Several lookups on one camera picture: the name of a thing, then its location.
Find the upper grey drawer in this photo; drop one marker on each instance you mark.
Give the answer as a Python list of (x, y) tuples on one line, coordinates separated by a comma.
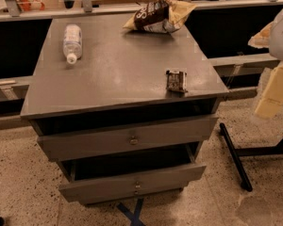
[(132, 137)]

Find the clear blue plastic water bottle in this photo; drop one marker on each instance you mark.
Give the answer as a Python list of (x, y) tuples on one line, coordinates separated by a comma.
[(72, 43)]

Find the lower grey drawer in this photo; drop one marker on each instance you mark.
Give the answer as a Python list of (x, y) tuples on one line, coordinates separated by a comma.
[(130, 185)]

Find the grey drawer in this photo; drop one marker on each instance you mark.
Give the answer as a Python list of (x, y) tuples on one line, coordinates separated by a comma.
[(132, 137), (130, 185)]

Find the black metal stand base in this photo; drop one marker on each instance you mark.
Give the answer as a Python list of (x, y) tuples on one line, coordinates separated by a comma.
[(243, 152)]

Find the brown chip bag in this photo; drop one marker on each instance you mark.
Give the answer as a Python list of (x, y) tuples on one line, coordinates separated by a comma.
[(161, 16)]

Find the grey drawer cabinet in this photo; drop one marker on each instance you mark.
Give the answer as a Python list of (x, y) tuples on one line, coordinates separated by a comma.
[(120, 80)]

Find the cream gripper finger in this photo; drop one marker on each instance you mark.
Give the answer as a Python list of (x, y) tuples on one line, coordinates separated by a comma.
[(262, 38), (271, 99)]

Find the small dark snack packet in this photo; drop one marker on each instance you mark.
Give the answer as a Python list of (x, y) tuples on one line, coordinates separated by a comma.
[(176, 81)]

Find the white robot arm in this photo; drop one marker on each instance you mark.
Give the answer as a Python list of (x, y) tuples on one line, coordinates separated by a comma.
[(271, 37)]

